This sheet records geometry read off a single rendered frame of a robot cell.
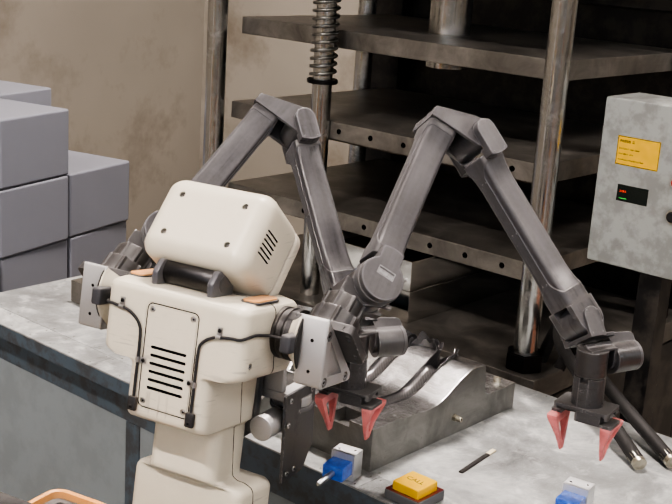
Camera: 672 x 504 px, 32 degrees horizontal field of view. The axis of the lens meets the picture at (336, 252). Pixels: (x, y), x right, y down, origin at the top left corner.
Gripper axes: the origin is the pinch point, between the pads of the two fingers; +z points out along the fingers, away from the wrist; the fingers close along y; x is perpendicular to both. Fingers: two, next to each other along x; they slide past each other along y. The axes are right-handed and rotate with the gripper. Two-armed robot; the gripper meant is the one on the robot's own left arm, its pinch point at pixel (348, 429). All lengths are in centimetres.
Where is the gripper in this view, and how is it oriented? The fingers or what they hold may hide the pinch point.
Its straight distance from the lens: 225.0
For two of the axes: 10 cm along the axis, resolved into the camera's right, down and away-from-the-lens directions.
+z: -0.6, 9.6, 2.6
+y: -8.8, -1.7, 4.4
